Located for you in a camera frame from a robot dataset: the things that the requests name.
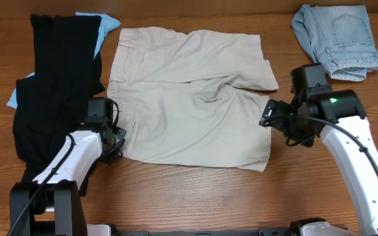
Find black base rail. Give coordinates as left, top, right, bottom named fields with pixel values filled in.
left=112, top=227, right=292, bottom=236

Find beige shorts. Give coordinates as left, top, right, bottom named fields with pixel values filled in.
left=107, top=27, right=278, bottom=172

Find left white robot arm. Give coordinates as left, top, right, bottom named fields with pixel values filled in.
left=8, top=98, right=126, bottom=236

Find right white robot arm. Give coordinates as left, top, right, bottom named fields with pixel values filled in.
left=259, top=64, right=378, bottom=235

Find black garment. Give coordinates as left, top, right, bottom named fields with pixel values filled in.
left=12, top=14, right=104, bottom=182

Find folded blue jeans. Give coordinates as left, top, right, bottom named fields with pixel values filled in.
left=291, top=4, right=378, bottom=82

